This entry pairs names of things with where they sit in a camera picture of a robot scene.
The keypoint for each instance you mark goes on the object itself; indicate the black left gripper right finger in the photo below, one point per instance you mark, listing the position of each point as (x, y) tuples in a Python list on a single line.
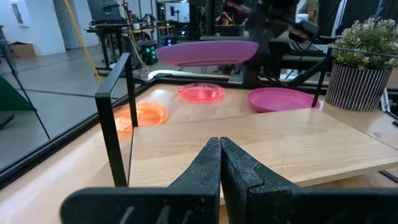
[(242, 186)]

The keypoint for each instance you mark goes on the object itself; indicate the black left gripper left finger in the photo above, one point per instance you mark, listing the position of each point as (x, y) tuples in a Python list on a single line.
[(205, 171)]

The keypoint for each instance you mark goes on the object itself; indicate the pink opaque plate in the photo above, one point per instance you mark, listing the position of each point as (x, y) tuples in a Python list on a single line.
[(276, 99)]

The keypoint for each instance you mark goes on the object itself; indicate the orange transparent plate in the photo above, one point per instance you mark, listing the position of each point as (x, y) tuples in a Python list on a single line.
[(149, 115)]

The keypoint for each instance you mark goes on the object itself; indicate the red transparent plate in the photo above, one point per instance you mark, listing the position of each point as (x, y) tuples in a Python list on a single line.
[(200, 91)]

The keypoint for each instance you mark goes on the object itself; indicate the magenta opaque plate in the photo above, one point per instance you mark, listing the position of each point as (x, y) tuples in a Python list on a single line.
[(206, 53)]

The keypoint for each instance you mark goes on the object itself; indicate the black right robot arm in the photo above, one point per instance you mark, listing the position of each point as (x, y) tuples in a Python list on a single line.
[(258, 73)]

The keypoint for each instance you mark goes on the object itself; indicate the person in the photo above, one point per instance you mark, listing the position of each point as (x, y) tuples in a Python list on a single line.
[(310, 9), (225, 18)]

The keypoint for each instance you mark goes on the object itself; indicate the potted plant striped pot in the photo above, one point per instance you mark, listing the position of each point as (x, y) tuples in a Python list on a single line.
[(357, 87)]

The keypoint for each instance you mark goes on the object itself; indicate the white screen monitor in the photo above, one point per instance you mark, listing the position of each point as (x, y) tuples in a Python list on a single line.
[(177, 12)]

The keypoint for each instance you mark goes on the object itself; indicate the black desktop computer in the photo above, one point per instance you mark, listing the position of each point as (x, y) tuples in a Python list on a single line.
[(149, 53)]

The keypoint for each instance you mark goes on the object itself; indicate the black desk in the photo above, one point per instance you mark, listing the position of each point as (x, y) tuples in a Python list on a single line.
[(105, 29)]

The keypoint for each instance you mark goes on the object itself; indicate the black monitor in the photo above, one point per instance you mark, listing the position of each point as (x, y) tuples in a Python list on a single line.
[(105, 11)]

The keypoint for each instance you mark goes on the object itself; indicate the green panel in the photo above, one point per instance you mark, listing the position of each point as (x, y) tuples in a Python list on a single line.
[(9, 99)]

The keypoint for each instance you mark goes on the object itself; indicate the cardboard box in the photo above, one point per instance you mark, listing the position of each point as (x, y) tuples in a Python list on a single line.
[(22, 50)]

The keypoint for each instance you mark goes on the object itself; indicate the black tripod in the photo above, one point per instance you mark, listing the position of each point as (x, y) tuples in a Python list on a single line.
[(9, 59)]

